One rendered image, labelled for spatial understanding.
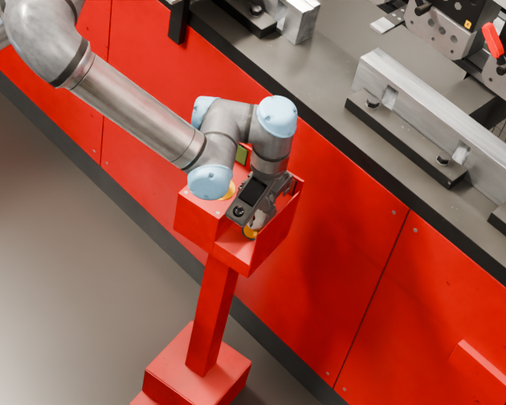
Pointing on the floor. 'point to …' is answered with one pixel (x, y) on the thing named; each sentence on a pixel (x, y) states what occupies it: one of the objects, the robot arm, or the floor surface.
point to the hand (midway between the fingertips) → (250, 227)
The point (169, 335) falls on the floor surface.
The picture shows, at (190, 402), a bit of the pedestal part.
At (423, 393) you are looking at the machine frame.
